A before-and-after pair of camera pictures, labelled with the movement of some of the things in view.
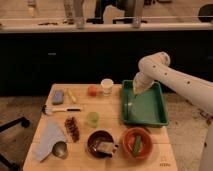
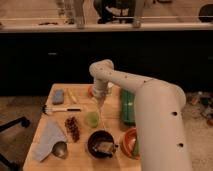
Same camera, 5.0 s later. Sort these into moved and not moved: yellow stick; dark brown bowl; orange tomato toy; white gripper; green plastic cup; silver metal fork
Moved: white gripper; silver metal fork
Not moved: green plastic cup; yellow stick; orange tomato toy; dark brown bowl
